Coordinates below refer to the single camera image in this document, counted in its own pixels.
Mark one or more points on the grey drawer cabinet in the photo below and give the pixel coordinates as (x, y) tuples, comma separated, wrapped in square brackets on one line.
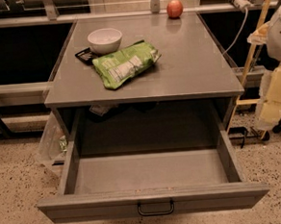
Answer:
[(140, 84)]

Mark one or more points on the small black packet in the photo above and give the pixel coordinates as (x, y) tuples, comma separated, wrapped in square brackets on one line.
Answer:
[(86, 56)]

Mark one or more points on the open grey top drawer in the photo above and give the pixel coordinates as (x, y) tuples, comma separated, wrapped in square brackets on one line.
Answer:
[(178, 152)]

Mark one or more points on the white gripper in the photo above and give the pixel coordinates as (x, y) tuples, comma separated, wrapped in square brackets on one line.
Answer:
[(280, 41)]

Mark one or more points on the red apple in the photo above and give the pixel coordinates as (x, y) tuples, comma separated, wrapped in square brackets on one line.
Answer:
[(174, 8)]

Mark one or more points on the green rice chip bag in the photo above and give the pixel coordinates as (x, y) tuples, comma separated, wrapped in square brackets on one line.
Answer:
[(117, 68)]

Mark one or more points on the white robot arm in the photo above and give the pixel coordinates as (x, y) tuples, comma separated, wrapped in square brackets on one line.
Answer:
[(274, 36)]

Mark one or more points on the clear plastic bag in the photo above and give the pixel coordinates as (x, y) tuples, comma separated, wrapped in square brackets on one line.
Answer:
[(51, 150)]

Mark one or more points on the white ceramic bowl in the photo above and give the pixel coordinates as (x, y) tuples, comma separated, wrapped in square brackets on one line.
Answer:
[(104, 41)]

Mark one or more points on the black drawer handle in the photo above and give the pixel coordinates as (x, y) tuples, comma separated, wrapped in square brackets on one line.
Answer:
[(155, 209)]

